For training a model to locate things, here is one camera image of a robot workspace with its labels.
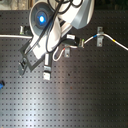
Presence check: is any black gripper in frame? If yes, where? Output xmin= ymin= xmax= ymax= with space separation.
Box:
xmin=18 ymin=42 xmax=52 ymax=80

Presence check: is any white cable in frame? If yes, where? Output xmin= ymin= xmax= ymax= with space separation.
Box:
xmin=0 ymin=31 xmax=128 ymax=62

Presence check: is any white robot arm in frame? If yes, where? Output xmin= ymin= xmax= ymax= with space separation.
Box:
xmin=18 ymin=0 xmax=95 ymax=80

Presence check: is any black perforated breadboard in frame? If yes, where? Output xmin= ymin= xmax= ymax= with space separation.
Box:
xmin=0 ymin=11 xmax=128 ymax=128

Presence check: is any metal cable clip middle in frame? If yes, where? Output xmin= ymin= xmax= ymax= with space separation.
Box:
xmin=64 ymin=48 xmax=71 ymax=58

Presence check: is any metal cable clip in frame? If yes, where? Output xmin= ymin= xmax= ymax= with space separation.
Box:
xmin=64 ymin=48 xmax=71 ymax=58
xmin=20 ymin=26 xmax=26 ymax=35
xmin=97 ymin=27 xmax=104 ymax=47

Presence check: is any metal cable clip left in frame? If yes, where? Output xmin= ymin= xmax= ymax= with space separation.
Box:
xmin=20 ymin=26 xmax=26 ymax=35

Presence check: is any metal cable clip right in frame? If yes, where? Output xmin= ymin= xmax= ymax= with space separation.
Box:
xmin=97 ymin=27 xmax=104 ymax=47

